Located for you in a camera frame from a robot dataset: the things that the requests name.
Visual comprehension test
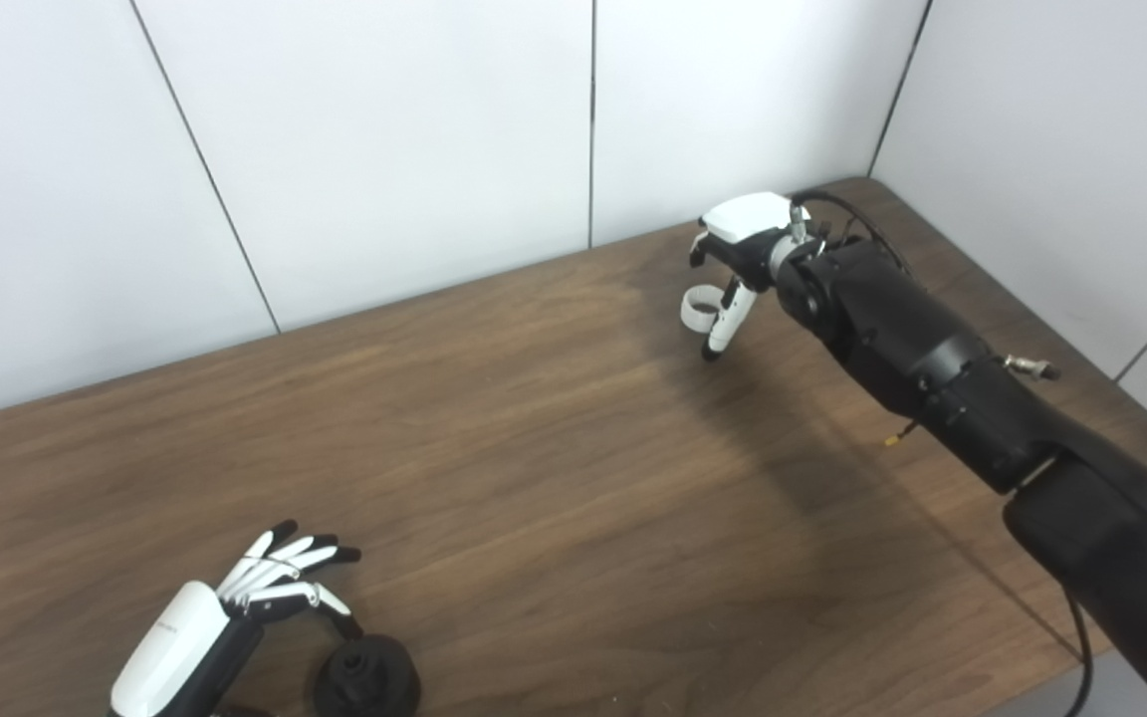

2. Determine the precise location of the white ring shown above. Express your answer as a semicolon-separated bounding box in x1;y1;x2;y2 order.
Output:
680;285;727;335

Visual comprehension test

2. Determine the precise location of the white and black left hand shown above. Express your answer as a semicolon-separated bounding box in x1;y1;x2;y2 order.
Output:
108;520;363;717

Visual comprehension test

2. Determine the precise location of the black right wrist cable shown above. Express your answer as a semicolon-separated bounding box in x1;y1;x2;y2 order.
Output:
790;188;909;276

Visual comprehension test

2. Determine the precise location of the round black part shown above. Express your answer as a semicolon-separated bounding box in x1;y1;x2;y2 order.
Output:
313;634;423;717

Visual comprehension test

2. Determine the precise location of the white and black right hand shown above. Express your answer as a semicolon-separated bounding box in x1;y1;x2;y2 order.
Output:
689;192;813;361

